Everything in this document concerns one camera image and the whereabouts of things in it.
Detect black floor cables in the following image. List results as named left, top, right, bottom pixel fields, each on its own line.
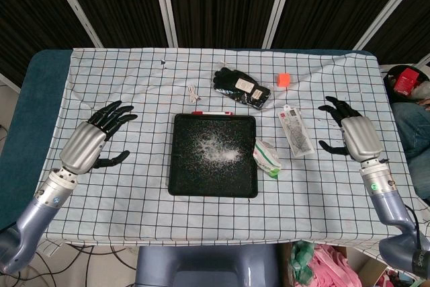
left=33, top=245, right=135, bottom=287

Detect pink cloth pile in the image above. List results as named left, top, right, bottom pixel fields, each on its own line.
left=310, top=245, right=357, bottom=287

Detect dark ribbed partition panel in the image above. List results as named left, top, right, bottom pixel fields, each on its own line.
left=271, top=0, right=417, bottom=49
left=166, top=0, right=285, bottom=49
left=0, top=0, right=98, bottom=86
left=58, top=0, right=169, bottom=48
left=362, top=0, right=430, bottom=66

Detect white partition post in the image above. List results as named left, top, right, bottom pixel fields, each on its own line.
left=150, top=0, right=178, bottom=48
left=45, top=0, right=103, bottom=48
left=261, top=0, right=298, bottom=49
left=352, top=0, right=424, bottom=50

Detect black square tray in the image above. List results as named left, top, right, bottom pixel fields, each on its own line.
left=167, top=113, right=259, bottom=199

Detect red carton box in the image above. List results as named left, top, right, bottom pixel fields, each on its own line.
left=393, top=67, right=421, bottom=96

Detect orange cube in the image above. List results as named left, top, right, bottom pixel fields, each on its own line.
left=276, top=72, right=292, bottom=88

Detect white black checkered tablecloth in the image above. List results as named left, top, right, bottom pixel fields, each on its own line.
left=19, top=47, right=427, bottom=263

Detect green cloth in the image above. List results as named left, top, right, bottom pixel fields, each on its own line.
left=289, top=241, right=316, bottom=283

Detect black gloves pair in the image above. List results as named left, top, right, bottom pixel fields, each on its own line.
left=211, top=61, right=271, bottom=111

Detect clear flat package red label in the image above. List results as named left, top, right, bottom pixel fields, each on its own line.
left=277, top=105, right=315, bottom=158

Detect white coiled usb cable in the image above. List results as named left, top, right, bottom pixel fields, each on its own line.
left=187, top=85, right=202, bottom=104

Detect blue-grey robot torso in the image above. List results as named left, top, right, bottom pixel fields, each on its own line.
left=134, top=243, right=280, bottom=287

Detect cardboard box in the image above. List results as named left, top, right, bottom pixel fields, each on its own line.
left=335, top=245, right=390, bottom=287

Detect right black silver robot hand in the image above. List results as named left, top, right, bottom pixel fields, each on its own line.
left=318, top=95, right=384, bottom=163

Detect red white pen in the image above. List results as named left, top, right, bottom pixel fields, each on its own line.
left=191, top=110, right=234, bottom=116

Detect green white packet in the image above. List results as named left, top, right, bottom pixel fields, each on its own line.
left=252, top=138, right=282, bottom=179

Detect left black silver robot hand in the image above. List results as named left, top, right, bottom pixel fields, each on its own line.
left=59, top=100, right=138, bottom=175

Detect blue jeans leg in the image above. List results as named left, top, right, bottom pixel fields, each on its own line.
left=391, top=101, right=430, bottom=200

